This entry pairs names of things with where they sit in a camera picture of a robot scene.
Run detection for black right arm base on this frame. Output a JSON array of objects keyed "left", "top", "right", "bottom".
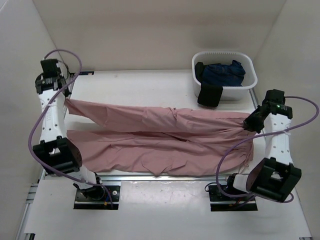
[{"left": 204, "top": 182, "right": 258, "bottom": 212}]

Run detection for pink trousers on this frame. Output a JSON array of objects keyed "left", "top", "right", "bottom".
[{"left": 65, "top": 99, "right": 254, "bottom": 177}]

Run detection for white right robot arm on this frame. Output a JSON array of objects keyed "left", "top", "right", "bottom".
[{"left": 224, "top": 101, "right": 302, "bottom": 203}]

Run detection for aluminium left rail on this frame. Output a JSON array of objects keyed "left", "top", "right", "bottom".
[{"left": 33, "top": 77, "right": 69, "bottom": 178}]

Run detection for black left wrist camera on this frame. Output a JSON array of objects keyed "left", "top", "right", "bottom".
[{"left": 40, "top": 58, "right": 64, "bottom": 79}]

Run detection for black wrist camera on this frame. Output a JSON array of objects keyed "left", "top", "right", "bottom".
[
  {"left": 263, "top": 89, "right": 286, "bottom": 105},
  {"left": 40, "top": 58, "right": 64, "bottom": 79}
]

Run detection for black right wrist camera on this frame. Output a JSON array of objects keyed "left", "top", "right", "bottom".
[{"left": 263, "top": 89, "right": 286, "bottom": 105}]

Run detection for aluminium rail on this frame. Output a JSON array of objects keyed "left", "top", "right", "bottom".
[
  {"left": 100, "top": 174, "right": 216, "bottom": 182},
  {"left": 33, "top": 77, "right": 69, "bottom": 178},
  {"left": 249, "top": 88, "right": 260, "bottom": 109}
]

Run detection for white plastic basket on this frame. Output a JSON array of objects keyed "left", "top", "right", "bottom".
[{"left": 191, "top": 50, "right": 258, "bottom": 101}]

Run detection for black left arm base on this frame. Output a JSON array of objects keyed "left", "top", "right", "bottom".
[{"left": 73, "top": 183, "right": 121, "bottom": 211}]

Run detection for aluminium front rail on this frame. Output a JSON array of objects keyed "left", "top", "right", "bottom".
[{"left": 100, "top": 174, "right": 216, "bottom": 182}]

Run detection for aluminium right rail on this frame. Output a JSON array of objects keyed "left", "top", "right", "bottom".
[{"left": 249, "top": 88, "right": 260, "bottom": 109}]

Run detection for dark blue trousers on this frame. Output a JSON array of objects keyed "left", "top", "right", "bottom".
[{"left": 201, "top": 60, "right": 246, "bottom": 87}]

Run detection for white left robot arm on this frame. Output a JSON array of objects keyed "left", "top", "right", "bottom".
[{"left": 32, "top": 74, "right": 105, "bottom": 200}]

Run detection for black trousers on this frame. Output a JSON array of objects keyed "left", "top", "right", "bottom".
[{"left": 194, "top": 62, "right": 223, "bottom": 108}]

